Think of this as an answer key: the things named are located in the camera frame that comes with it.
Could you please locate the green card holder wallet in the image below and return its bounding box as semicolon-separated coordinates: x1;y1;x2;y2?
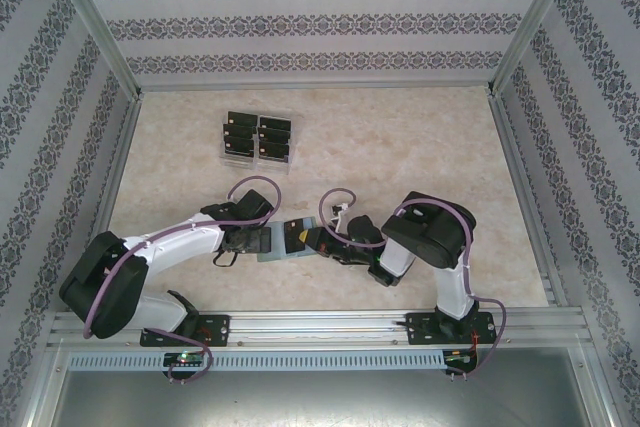
255;215;317;264

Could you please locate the clear acrylic card stand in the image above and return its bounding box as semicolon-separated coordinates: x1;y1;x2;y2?
218;110;292;177

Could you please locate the grey metal sheet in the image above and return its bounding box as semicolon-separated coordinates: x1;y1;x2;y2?
29;346;619;427

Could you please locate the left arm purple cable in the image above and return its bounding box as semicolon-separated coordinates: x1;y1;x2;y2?
82;175;284;384

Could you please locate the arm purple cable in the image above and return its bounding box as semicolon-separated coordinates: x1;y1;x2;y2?
318;188;511;383
82;175;284;384

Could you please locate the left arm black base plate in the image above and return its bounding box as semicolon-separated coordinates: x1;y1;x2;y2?
139;314;231;348

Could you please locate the aluminium mounting rail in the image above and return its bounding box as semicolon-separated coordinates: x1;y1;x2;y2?
48;309;587;349

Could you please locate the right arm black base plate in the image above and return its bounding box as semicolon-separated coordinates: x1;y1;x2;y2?
405;311;499;347

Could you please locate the white slotted cable duct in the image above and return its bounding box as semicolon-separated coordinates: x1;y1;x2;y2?
67;350;446;371

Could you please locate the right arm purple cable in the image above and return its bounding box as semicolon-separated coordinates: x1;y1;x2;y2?
318;188;511;383

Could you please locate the aluminium side rail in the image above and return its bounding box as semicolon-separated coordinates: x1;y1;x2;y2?
487;91;571;308
67;94;146;312

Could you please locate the aluminium frame post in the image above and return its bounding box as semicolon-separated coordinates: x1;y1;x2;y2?
42;0;144;101
487;0;586;97

